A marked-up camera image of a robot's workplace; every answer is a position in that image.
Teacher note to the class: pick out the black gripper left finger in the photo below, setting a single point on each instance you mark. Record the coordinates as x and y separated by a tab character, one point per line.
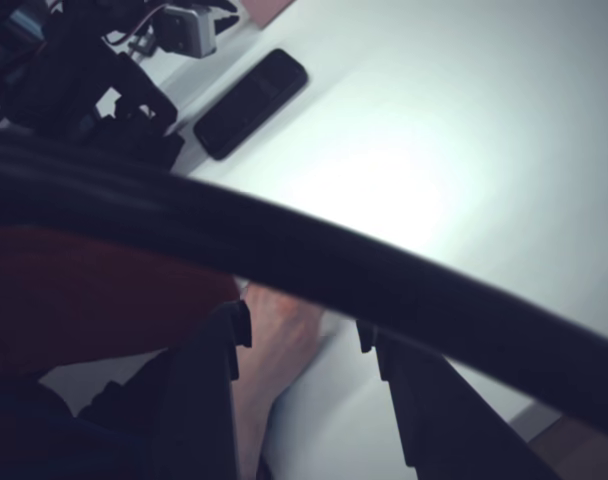
204	400

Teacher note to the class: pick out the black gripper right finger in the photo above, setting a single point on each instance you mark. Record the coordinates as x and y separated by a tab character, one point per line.
449	425

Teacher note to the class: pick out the black second robot arm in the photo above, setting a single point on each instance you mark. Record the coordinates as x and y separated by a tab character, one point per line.
64	85

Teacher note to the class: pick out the person's right forearm red sleeve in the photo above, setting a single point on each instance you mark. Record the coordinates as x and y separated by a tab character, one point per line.
84	300

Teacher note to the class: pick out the person's right hand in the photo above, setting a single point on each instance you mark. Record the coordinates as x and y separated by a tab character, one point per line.
274	345

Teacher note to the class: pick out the black smartphone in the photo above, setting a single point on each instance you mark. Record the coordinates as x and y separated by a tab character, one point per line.
249	105

